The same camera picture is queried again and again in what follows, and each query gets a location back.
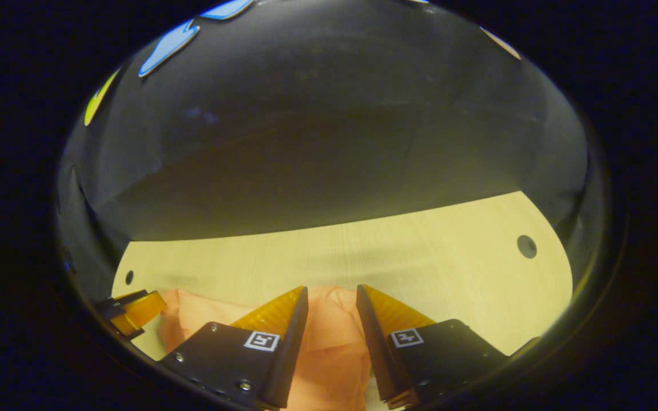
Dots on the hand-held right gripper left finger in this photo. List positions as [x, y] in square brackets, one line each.
[292, 354]

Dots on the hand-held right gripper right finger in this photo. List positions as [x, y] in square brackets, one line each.
[374, 354]

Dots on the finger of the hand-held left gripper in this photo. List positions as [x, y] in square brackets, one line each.
[143, 317]
[120, 306]

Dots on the orange T-shirt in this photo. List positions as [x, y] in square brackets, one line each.
[332, 348]

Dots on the black backdrop cloth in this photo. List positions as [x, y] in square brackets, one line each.
[334, 142]

